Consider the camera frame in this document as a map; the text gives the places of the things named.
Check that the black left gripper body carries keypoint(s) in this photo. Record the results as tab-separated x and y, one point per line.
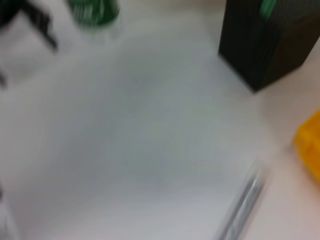
10	10

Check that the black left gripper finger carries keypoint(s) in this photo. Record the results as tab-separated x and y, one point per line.
42	25
2	79

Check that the clear green-label water bottle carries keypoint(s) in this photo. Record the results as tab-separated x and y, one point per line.
95	15

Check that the grey pen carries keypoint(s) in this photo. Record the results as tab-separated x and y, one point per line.
246	200

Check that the black mesh pen holder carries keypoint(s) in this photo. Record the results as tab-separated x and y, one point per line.
265	47

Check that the yellow plastic bin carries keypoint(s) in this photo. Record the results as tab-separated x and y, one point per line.
308	142

